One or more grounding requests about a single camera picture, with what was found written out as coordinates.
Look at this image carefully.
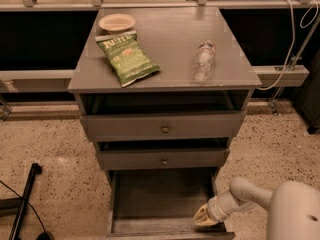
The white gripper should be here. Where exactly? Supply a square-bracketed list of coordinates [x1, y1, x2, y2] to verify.
[194, 190, 248, 227]

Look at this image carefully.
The grey bottom drawer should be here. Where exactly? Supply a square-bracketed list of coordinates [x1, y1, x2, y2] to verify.
[106, 168, 235, 240]

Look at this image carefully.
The grey drawer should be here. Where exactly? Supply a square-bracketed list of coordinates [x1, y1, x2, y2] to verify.
[96, 148, 230, 170]
[80, 112, 245, 142]
[106, 168, 235, 240]

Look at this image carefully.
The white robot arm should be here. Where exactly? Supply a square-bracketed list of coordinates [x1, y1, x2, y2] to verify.
[194, 177, 320, 240]

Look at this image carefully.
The grey middle drawer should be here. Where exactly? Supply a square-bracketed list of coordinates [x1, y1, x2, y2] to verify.
[96, 148, 230, 170]

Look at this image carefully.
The grey wooden drawer cabinet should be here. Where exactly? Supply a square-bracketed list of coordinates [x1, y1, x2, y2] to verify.
[68, 6, 263, 185]

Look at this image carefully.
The grey top drawer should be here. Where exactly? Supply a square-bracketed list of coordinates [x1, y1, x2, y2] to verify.
[80, 112, 245, 142]

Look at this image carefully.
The clear plastic water bottle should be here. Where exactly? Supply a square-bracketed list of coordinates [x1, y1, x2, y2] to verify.
[193, 40, 216, 82]

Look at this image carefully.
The dark cabinet at right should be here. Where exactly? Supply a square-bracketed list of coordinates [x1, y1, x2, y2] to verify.
[295, 50, 320, 134]

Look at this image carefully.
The green chip bag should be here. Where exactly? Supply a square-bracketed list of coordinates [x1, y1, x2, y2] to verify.
[95, 30, 160, 87]

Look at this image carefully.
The black metal stand leg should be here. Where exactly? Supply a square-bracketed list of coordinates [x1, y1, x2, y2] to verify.
[0, 163, 42, 240]

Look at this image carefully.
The beige paper bowl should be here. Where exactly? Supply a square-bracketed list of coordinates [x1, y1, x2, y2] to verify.
[98, 14, 136, 33]

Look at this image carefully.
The black floor cable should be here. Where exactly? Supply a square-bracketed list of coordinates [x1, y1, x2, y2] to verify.
[0, 179, 54, 240]

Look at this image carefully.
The metal railing frame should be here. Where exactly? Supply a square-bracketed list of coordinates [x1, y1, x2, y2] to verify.
[1, 0, 319, 102]

